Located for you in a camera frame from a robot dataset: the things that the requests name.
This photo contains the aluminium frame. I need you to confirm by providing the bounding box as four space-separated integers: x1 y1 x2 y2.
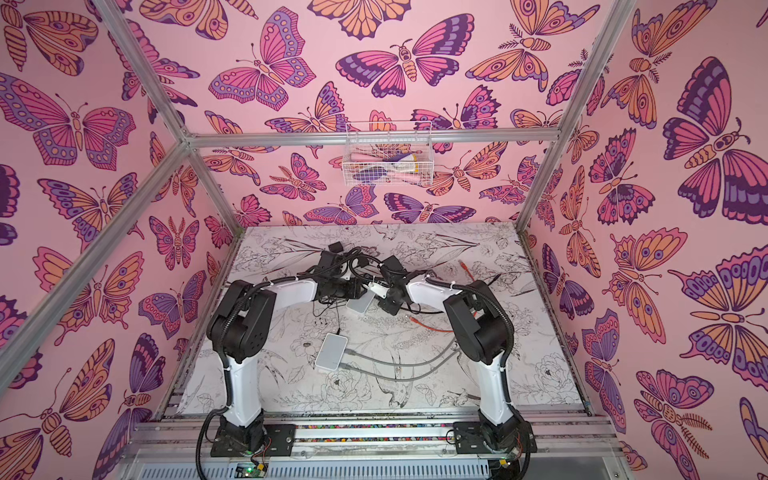
1 1 635 391

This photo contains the front aluminium rail base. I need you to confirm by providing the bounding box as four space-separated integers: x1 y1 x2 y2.
115 410 634 479

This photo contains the white wire basket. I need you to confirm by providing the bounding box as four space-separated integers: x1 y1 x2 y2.
340 120 435 187

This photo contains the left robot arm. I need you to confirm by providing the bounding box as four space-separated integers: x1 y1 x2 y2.
206 243 363 457

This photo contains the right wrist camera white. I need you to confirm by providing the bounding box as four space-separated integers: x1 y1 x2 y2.
366 282 389 298

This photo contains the black adapter cable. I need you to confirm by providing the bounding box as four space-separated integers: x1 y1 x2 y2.
342 249 382 282

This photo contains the grey ethernet cable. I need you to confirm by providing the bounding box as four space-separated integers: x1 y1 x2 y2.
343 335 460 368
338 344 475 382

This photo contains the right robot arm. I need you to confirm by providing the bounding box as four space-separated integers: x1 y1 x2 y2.
379 256 537 454

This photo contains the black power adapter far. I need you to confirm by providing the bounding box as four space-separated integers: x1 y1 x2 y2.
328 242 344 254

